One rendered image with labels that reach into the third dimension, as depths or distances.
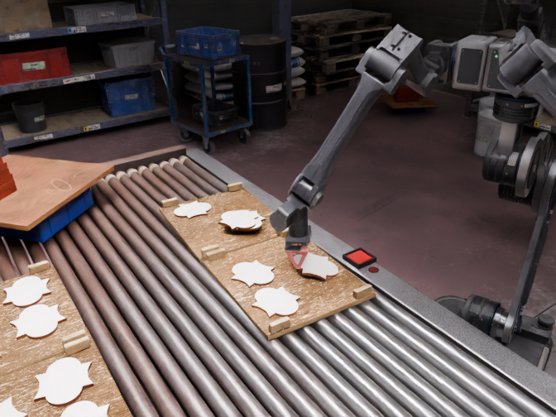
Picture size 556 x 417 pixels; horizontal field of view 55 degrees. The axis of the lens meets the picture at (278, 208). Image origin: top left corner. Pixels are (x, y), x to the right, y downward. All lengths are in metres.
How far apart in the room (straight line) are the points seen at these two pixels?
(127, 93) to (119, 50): 0.45
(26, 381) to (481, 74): 1.53
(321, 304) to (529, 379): 0.53
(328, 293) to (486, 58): 0.88
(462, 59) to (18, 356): 1.52
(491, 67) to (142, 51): 4.55
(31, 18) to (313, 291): 4.56
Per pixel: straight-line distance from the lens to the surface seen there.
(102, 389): 1.31
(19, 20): 5.60
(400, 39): 1.38
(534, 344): 2.60
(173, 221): 1.92
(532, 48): 1.30
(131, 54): 5.86
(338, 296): 1.50
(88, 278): 1.72
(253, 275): 1.57
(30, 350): 1.48
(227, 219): 1.80
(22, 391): 1.38
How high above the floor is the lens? 1.83
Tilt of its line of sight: 27 degrees down
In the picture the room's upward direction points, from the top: 1 degrees counter-clockwise
